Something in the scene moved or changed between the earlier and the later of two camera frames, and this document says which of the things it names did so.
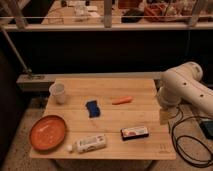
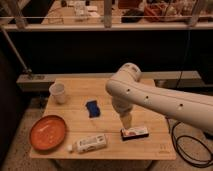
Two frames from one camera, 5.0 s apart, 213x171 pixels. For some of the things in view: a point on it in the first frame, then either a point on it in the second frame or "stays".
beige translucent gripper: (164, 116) -> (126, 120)
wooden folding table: (110, 119) stays
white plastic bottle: (89, 143) stays
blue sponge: (93, 110) stays
